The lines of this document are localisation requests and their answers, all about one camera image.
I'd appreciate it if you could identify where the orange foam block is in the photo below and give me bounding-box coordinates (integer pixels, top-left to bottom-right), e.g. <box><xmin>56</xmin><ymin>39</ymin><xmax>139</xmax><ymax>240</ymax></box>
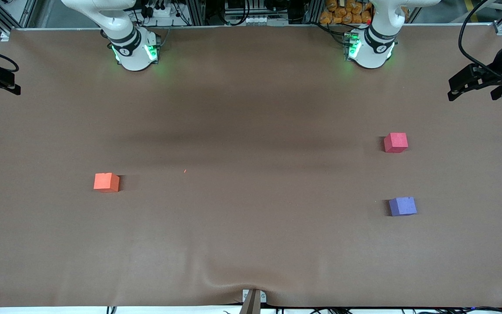
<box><xmin>93</xmin><ymin>172</ymin><xmax>120</xmax><ymax>193</ymax></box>

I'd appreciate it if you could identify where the red foam block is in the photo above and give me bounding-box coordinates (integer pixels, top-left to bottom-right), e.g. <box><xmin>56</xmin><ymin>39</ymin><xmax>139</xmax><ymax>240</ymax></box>
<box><xmin>383</xmin><ymin>132</ymin><xmax>408</xmax><ymax>154</ymax></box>

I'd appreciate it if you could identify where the orange bumpy bundle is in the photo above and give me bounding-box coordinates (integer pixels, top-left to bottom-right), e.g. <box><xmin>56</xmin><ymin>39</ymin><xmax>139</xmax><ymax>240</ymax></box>
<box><xmin>319</xmin><ymin>0</ymin><xmax>373</xmax><ymax>25</ymax></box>

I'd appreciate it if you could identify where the purple foam block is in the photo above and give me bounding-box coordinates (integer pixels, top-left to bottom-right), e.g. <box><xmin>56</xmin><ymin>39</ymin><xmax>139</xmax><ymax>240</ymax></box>
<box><xmin>388</xmin><ymin>196</ymin><xmax>418</xmax><ymax>217</ymax></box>

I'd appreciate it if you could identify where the white power strip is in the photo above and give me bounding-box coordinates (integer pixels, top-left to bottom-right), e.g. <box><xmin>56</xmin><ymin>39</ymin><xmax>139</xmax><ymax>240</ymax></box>
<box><xmin>143</xmin><ymin>2</ymin><xmax>178</xmax><ymax>19</ymax></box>

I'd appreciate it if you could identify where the brown table cloth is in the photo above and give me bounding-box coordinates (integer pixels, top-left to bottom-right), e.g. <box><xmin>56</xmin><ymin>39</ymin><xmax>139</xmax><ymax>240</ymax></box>
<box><xmin>0</xmin><ymin>25</ymin><xmax>502</xmax><ymax>308</ymax></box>

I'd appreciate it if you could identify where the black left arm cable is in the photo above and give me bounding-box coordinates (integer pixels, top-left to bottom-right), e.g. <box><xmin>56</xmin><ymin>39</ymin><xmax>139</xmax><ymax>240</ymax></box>
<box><xmin>459</xmin><ymin>0</ymin><xmax>502</xmax><ymax>79</ymax></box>

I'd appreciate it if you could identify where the aluminium frame post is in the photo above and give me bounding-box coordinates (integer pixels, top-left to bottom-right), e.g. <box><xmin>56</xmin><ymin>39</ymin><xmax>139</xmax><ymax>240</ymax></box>
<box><xmin>308</xmin><ymin>0</ymin><xmax>324</xmax><ymax>24</ymax></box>
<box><xmin>189</xmin><ymin>0</ymin><xmax>206</xmax><ymax>26</ymax></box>

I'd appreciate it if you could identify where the metal table clamp bracket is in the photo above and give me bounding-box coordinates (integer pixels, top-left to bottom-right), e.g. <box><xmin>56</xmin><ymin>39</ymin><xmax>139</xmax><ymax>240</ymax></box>
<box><xmin>242</xmin><ymin>289</ymin><xmax>267</xmax><ymax>304</ymax></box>

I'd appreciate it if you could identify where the brown strap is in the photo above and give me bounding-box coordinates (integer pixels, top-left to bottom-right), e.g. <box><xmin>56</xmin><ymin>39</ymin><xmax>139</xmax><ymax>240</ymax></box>
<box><xmin>239</xmin><ymin>290</ymin><xmax>262</xmax><ymax>314</ymax></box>

